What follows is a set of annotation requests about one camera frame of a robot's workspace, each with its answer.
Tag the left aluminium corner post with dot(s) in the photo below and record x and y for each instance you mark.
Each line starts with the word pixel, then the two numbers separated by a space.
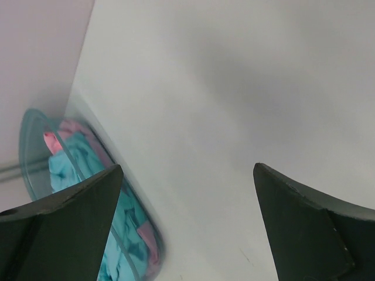
pixel 17 170

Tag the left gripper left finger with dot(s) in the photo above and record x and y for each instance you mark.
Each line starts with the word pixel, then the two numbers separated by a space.
pixel 61 236

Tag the teal plastic basket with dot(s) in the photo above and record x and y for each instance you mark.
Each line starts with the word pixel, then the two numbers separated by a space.
pixel 32 147

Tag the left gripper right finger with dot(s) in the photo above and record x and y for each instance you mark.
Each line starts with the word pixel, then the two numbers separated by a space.
pixel 312 235

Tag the pink t shirt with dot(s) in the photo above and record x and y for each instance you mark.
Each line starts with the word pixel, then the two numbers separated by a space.
pixel 130 221

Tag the light blue t shirt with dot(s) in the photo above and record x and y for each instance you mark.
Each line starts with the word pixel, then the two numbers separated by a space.
pixel 117 263

